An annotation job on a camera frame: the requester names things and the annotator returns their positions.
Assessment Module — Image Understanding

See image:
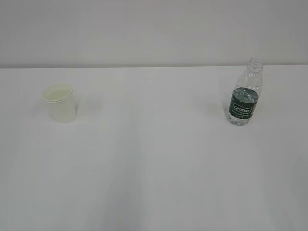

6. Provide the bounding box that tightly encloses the white paper cup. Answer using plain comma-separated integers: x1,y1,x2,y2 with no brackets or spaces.
42,83,77,123

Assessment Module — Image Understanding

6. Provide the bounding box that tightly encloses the clear green-label water bottle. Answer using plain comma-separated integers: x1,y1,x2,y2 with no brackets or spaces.
226,58,263,126

